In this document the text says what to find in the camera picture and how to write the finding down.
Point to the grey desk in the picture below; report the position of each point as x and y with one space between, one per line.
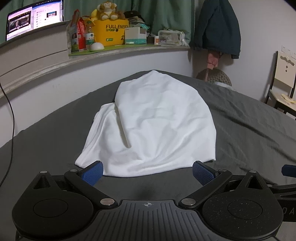
34 48

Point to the white shirt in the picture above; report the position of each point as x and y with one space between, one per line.
157 120

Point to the red milk carton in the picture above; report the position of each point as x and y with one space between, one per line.
81 34

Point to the dark blue jacket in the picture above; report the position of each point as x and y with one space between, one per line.
217 25

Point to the brown plush monkey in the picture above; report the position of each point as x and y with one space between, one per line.
107 10

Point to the small pill bottle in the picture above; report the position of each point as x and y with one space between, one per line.
156 40

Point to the yellow cardboard box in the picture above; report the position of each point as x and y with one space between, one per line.
111 34

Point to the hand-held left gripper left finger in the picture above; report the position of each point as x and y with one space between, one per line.
93 172

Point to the clear water bottle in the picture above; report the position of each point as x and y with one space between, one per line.
90 37

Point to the white round lamp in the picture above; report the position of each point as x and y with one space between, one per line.
96 47

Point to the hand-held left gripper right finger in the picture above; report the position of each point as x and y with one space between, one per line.
203 172

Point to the white teal box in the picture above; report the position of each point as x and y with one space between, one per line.
136 34

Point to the pink umbrella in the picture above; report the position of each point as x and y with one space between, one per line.
212 59

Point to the black bag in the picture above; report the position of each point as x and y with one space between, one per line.
131 14

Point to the grey knitted round cushion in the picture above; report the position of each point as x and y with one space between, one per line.
218 77

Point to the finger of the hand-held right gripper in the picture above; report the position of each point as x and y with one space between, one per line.
289 171

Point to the green curtain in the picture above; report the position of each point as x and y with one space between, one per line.
161 14

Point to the white wall sockets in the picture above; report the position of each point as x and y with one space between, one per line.
288 49

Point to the transparent pouch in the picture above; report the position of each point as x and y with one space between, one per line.
171 37

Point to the pale yellow rag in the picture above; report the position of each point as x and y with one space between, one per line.
288 99

